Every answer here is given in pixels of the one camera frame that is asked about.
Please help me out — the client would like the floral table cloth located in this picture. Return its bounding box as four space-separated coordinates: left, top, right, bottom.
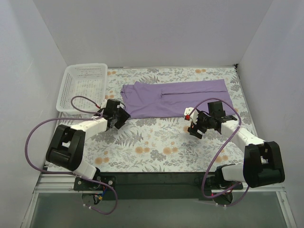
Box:
84 67 256 172

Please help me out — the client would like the purple t shirt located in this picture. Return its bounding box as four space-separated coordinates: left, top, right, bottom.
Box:
121 79 233 119

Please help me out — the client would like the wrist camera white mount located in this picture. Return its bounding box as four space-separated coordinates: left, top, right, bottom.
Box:
184 107 199 124
97 99 107 113

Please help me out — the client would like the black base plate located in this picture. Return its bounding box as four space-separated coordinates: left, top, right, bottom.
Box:
73 172 236 200

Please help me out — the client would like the aluminium frame rail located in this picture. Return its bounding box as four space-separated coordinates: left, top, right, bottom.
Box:
23 174 297 228

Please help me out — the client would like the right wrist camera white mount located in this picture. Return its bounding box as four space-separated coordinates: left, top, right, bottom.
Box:
184 107 199 124

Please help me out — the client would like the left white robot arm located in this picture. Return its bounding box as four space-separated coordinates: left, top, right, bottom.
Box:
46 99 131 190

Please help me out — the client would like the white plastic basket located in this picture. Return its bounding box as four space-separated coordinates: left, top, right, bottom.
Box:
56 63 108 114

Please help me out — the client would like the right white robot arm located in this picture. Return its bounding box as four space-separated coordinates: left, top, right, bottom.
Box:
184 101 285 189

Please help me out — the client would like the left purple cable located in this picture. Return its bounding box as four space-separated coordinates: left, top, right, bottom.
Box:
25 95 119 215

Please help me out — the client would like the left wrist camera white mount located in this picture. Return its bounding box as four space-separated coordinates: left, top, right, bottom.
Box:
97 99 107 113

